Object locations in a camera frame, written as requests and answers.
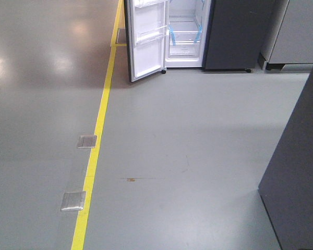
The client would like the silver floor socket far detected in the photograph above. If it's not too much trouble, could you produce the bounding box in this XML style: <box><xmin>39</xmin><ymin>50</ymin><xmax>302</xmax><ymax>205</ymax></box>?
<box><xmin>76</xmin><ymin>135</ymin><xmax>97</xmax><ymax>149</ymax></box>

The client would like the white appliance on feet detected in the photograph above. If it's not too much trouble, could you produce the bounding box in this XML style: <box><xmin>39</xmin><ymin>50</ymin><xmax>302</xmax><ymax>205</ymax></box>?
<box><xmin>258</xmin><ymin>1</ymin><xmax>313</xmax><ymax>71</ymax></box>

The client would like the blue tape strip left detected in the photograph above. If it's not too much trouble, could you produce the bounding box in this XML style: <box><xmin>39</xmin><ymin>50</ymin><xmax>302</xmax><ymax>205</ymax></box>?
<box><xmin>168</xmin><ymin>24</ymin><xmax>176</xmax><ymax>46</ymax></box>

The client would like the clear upper door bin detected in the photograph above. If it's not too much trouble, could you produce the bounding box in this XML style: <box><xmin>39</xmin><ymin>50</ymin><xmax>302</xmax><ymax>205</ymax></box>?
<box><xmin>134</xmin><ymin>0</ymin><xmax>165</xmax><ymax>8</ymax></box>

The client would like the blue tape strip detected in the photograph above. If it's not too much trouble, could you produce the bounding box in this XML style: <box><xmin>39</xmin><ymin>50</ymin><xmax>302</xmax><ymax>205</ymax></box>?
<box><xmin>194</xmin><ymin>22</ymin><xmax>203</xmax><ymax>44</ymax></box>
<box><xmin>168</xmin><ymin>24</ymin><xmax>176</xmax><ymax>46</ymax></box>

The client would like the silver floor socket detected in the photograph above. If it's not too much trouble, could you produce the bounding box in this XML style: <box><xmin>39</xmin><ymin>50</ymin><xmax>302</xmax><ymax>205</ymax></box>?
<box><xmin>61</xmin><ymin>191</ymin><xmax>86</xmax><ymax>212</ymax></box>
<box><xmin>76</xmin><ymin>135</ymin><xmax>97</xmax><ymax>149</ymax></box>

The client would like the fridge door white interior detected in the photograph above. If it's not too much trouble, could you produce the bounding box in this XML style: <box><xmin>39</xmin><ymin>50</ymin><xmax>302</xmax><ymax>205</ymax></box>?
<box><xmin>123</xmin><ymin>1</ymin><xmax>169</xmax><ymax>83</ymax></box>

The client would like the clear fridge crisper drawer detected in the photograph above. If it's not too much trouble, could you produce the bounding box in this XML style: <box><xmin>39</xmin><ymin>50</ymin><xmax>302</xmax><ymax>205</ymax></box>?
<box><xmin>168</xmin><ymin>31</ymin><xmax>200</xmax><ymax>58</ymax></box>

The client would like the clear middle door bin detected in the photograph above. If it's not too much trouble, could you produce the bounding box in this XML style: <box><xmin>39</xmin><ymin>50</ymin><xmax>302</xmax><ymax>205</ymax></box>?
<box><xmin>135</xmin><ymin>26</ymin><xmax>167</xmax><ymax>44</ymax></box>

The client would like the silver floor socket near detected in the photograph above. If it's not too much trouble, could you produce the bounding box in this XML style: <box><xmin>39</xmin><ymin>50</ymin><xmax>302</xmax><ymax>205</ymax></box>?
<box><xmin>61</xmin><ymin>191</ymin><xmax>86</xmax><ymax>212</ymax></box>

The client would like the dark grey fridge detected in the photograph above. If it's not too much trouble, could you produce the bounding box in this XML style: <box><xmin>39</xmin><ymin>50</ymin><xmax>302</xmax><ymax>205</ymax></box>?
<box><xmin>163</xmin><ymin>0</ymin><xmax>276</xmax><ymax>73</ymax></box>

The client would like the dark floor label sticker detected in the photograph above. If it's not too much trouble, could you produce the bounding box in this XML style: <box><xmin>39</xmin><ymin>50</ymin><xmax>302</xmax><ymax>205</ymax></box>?
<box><xmin>116</xmin><ymin>28</ymin><xmax>127</xmax><ymax>44</ymax></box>

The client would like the grey cabinet at right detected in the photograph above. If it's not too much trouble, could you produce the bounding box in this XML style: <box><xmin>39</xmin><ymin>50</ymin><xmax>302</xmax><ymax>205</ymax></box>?
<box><xmin>258</xmin><ymin>68</ymin><xmax>313</xmax><ymax>249</ymax></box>

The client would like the clear door bin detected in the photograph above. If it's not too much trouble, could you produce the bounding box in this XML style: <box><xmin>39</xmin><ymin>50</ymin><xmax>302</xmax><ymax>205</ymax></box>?
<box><xmin>134</xmin><ymin>0</ymin><xmax>165</xmax><ymax>8</ymax></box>
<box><xmin>135</xmin><ymin>26</ymin><xmax>167</xmax><ymax>44</ymax></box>

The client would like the blue tape strip lower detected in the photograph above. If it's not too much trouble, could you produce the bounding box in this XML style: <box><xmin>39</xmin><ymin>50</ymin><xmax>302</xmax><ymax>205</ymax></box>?
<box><xmin>194</xmin><ymin>22</ymin><xmax>203</xmax><ymax>44</ymax></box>

